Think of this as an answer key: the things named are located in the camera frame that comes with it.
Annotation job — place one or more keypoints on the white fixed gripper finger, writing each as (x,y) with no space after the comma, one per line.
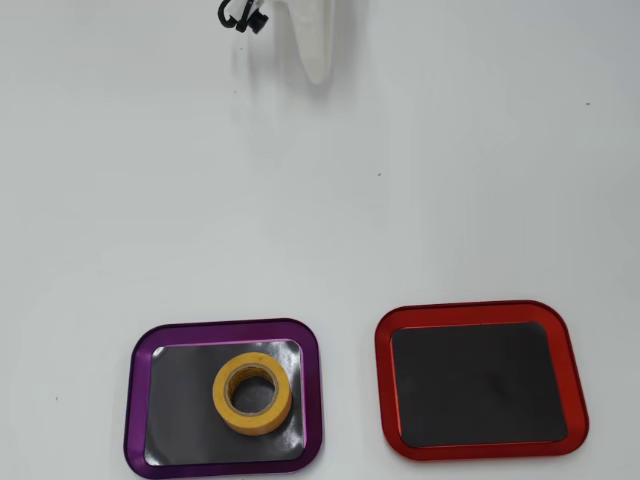
(312,40)

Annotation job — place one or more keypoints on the yellow masking tape roll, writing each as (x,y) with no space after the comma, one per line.
(250,425)

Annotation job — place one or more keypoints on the purple metal dish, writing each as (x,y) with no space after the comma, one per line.
(175,400)

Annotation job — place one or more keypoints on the red metal dish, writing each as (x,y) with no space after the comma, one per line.
(475,390)

